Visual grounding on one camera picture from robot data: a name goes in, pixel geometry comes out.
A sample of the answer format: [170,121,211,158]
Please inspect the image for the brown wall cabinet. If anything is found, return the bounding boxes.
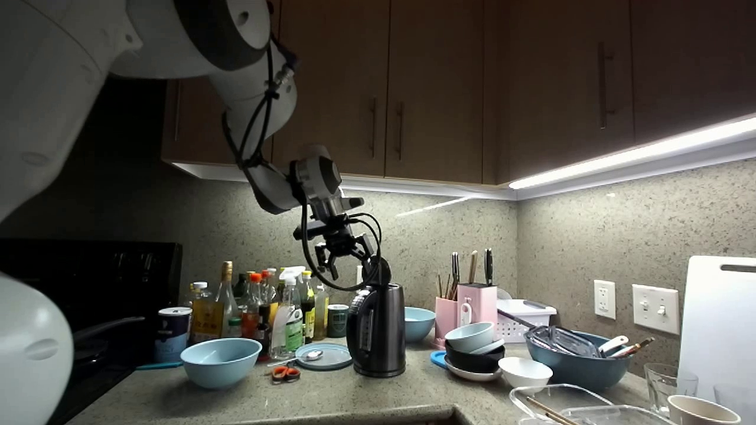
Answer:
[160,0,756,186]

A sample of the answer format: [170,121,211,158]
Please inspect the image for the white spray bottle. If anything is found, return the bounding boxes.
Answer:
[271,266,307,360]

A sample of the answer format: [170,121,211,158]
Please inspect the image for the clear drinking glass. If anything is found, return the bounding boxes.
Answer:
[643,362,699,417]
[713,383,756,423]

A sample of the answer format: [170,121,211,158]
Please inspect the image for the switch plate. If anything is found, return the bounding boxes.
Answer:
[631,283,681,336]

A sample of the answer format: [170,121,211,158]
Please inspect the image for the heap of utensils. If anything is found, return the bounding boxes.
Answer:
[598,335,657,359]

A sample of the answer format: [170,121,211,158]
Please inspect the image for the metal spoon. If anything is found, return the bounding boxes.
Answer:
[266,350,325,368]

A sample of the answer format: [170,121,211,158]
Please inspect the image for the tall clear glass bottle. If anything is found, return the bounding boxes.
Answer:
[215,260,240,339]

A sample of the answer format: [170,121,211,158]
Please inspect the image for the wall socket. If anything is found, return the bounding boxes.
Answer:
[593,279,617,321]

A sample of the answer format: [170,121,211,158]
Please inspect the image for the dark bottle with yellow cap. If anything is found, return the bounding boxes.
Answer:
[299,270,317,345]

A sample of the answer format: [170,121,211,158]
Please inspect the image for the under cabinet light strip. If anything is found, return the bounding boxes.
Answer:
[507,115,756,191]

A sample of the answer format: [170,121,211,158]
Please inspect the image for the grey blue bowl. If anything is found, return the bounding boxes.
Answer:
[444,321,497,354]

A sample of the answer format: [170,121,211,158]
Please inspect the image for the white cutting board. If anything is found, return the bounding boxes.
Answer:
[677,254,756,414]

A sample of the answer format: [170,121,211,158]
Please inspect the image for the glass baking dish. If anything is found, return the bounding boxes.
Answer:
[509,383,615,423]
[558,404,675,425]

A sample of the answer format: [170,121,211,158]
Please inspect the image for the green tin can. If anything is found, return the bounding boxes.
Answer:
[326,303,350,339]

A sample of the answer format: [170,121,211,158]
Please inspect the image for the blue and white canister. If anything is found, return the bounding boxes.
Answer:
[154,306,193,364]

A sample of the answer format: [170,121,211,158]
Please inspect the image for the red capped sauce bottle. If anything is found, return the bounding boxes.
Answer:
[241,271,264,341]

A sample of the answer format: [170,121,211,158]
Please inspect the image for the white plastic basket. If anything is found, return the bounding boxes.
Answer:
[495,299,558,345]

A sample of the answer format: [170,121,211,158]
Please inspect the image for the black frying pan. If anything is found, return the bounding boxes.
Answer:
[71,315,146,368]

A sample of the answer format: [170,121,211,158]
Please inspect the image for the white plate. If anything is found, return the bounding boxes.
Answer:
[444,357,504,383]

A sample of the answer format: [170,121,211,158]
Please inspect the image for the large dark blue bowl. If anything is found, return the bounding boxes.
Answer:
[524,329,633,393]

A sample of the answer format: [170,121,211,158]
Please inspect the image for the pair of wooden chopsticks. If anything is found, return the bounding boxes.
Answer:
[525,395,581,425]

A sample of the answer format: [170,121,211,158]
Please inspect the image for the cabinet door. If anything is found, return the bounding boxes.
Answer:
[628,0,756,144]
[272,0,391,178]
[495,0,633,185]
[384,0,485,185]
[161,76,273,167]

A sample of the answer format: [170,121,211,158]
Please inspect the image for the round blue lid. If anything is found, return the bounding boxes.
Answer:
[294,342,354,372]

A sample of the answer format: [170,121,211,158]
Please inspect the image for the light blue bowl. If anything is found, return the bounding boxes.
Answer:
[404,306,437,345]
[180,338,263,391]

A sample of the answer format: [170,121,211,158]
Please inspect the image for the bottle with yellow label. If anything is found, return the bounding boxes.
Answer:
[189,281,225,346]

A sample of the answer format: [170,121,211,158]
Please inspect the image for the beige mug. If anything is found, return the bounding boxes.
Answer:
[667,394,742,425]

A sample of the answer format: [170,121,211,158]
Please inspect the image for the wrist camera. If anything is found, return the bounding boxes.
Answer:
[293,220,350,242]

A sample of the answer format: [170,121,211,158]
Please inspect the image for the black stove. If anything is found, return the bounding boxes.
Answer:
[0,237,183,425]

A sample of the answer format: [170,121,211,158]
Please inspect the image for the kettle lid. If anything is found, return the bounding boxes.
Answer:
[363,255,392,290]

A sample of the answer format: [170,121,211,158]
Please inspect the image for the small white bowl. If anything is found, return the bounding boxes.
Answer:
[497,356,554,390]

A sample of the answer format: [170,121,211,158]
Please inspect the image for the black bowl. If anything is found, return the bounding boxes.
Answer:
[444,340,507,374]

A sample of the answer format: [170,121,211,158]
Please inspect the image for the black ladle handle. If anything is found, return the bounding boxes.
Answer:
[497,308,536,331]

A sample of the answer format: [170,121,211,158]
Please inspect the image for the glass lid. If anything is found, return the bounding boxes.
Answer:
[525,325,604,359]

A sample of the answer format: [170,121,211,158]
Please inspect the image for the black electric kettle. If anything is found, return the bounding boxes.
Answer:
[346,255,408,379]

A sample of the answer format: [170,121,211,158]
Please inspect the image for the clear oil bottle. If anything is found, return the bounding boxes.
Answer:
[313,284,330,342]

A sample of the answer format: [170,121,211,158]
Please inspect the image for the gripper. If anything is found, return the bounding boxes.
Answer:
[314,233,383,282]

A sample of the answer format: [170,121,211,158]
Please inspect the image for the pink knife block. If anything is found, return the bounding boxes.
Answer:
[433,283,499,349]

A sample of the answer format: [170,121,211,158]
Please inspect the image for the orange handled scissors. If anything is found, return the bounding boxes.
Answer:
[269,364,302,385]

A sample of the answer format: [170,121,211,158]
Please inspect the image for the small dark sauce bottle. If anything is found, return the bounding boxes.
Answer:
[256,303,273,361]

